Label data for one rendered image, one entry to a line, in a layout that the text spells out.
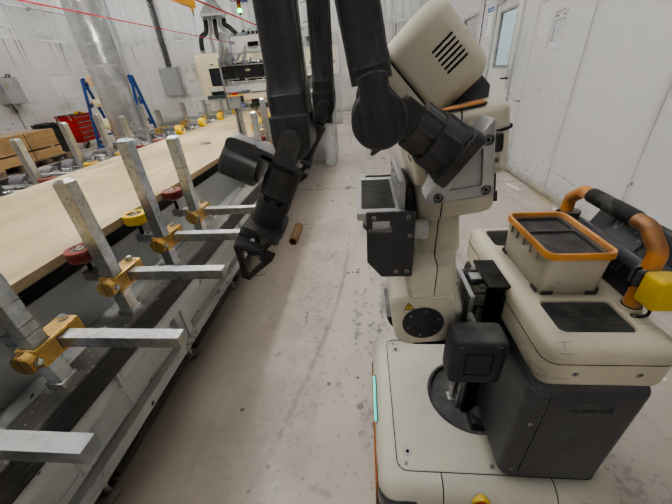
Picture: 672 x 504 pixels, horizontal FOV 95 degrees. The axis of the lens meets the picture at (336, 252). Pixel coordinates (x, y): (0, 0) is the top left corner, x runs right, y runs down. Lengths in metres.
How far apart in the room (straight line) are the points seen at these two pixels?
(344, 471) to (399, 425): 0.34
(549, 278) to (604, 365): 0.19
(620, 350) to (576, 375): 0.09
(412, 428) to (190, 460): 0.90
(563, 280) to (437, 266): 0.29
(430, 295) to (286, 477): 0.94
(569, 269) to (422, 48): 0.56
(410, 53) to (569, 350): 0.62
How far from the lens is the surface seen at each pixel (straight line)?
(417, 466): 1.13
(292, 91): 0.48
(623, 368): 0.86
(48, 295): 1.23
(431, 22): 0.62
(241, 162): 0.52
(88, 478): 1.54
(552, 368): 0.80
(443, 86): 0.62
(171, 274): 1.02
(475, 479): 1.15
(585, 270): 0.88
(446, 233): 0.75
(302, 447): 1.48
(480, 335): 0.81
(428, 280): 0.76
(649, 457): 1.78
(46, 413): 0.98
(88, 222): 1.02
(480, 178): 0.53
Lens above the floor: 1.30
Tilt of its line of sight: 30 degrees down
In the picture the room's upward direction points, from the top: 4 degrees counter-clockwise
